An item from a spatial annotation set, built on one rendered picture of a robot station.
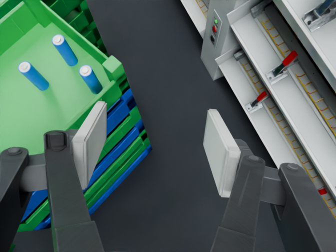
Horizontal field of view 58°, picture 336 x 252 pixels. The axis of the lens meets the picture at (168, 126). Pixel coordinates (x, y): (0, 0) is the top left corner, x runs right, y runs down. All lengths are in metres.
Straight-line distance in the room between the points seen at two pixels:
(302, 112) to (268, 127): 0.20
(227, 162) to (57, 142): 0.09
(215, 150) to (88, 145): 0.08
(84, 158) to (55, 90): 0.35
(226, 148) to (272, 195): 0.03
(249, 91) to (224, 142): 0.72
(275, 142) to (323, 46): 0.40
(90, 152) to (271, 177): 0.10
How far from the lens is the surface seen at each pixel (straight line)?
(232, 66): 0.91
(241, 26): 0.75
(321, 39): 0.53
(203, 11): 0.99
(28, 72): 0.46
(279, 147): 0.86
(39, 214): 0.61
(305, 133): 0.68
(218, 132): 0.19
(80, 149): 0.16
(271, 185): 0.16
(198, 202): 0.92
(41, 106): 0.51
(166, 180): 0.92
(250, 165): 0.16
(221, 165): 0.17
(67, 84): 0.51
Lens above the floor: 0.92
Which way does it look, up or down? 74 degrees down
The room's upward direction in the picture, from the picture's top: 5 degrees counter-clockwise
